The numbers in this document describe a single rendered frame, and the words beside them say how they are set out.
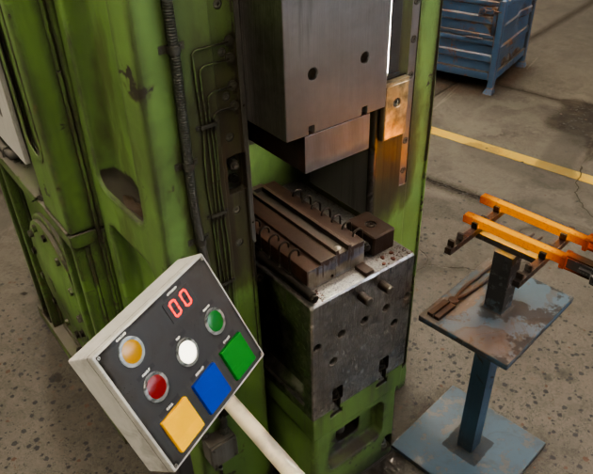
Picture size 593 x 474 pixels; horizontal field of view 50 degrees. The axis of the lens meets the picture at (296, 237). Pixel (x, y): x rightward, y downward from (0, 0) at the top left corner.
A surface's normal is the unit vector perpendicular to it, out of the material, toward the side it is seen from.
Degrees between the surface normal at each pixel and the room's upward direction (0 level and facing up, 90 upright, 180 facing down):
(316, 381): 90
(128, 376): 60
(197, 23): 90
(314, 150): 90
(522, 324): 0
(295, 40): 90
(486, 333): 0
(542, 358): 0
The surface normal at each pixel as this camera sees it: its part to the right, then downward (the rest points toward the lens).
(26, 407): -0.03, -0.82
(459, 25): -0.57, 0.47
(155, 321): 0.76, -0.19
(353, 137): 0.61, 0.44
